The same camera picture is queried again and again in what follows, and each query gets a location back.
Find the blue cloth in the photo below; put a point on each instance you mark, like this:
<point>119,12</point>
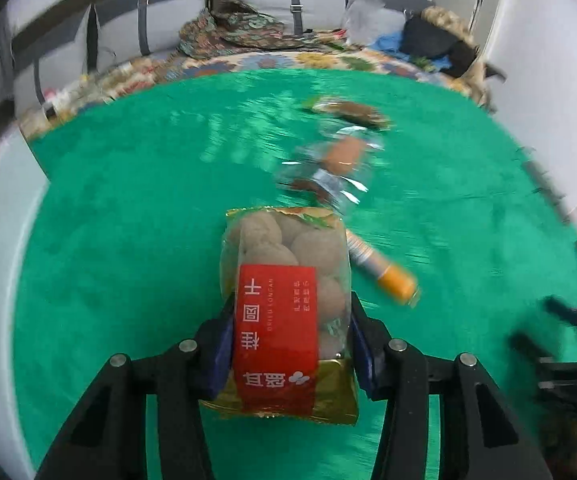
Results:
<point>391,43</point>

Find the clear packet with brown snack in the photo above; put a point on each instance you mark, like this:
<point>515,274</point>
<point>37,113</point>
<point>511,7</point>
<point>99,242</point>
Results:
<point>341,157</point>

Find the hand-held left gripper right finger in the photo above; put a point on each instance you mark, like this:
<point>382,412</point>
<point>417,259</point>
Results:
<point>363,360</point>

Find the orange printed sausage packet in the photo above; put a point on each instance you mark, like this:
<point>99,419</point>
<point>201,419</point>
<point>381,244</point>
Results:
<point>393,280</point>

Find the dark brown snack packet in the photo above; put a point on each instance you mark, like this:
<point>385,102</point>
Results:
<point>353,110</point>

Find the clear plastic bag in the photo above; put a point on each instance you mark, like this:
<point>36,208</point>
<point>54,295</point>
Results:
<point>368,15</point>

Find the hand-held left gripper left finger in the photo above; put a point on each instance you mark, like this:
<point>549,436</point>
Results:
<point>218,360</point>

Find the black garment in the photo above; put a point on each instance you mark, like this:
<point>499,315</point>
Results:
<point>428,37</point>

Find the longan packet with red label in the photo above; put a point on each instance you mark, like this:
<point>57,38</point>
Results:
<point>273,340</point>

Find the colourful floral bedsheet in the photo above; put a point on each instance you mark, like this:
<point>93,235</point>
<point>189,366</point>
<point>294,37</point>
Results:
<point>278,60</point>

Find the dark floral cloth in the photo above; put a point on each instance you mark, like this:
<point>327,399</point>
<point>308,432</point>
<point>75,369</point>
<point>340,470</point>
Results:
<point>238,30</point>

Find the green patterned cloth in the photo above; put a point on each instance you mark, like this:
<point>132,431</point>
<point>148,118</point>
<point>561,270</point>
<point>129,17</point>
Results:
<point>118,210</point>

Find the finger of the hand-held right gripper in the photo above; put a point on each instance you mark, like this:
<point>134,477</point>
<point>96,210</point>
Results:
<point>525,342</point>
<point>560,307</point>

